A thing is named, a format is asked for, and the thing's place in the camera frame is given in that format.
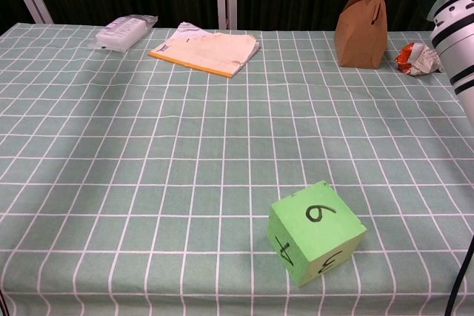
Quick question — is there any brown paper bag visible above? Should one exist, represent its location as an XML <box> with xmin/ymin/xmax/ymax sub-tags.
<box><xmin>334</xmin><ymin>0</ymin><xmax>389</xmax><ymax>70</ymax></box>

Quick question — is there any green checked tablecloth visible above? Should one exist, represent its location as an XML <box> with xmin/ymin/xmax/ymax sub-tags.
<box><xmin>0</xmin><ymin>22</ymin><xmax>474</xmax><ymax>316</ymax></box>

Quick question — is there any crumpled orange white wrapper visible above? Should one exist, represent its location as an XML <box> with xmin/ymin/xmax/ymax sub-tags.
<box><xmin>395</xmin><ymin>42</ymin><xmax>444</xmax><ymax>77</ymax></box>

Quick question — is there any yellow-edged paper notepad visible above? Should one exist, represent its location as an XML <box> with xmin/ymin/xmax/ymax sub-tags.
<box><xmin>148</xmin><ymin>21</ymin><xmax>261</xmax><ymax>79</ymax></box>

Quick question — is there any green numbered foam cube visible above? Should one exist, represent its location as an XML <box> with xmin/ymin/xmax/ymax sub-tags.
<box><xmin>267</xmin><ymin>180</ymin><xmax>367</xmax><ymax>288</ymax></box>

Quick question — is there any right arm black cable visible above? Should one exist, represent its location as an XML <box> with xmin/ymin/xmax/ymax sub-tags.
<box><xmin>443</xmin><ymin>232</ymin><xmax>474</xmax><ymax>316</ymax></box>

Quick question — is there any white tissue pack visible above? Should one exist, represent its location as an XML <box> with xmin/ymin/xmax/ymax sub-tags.
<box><xmin>87</xmin><ymin>14</ymin><xmax>158</xmax><ymax>53</ymax></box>

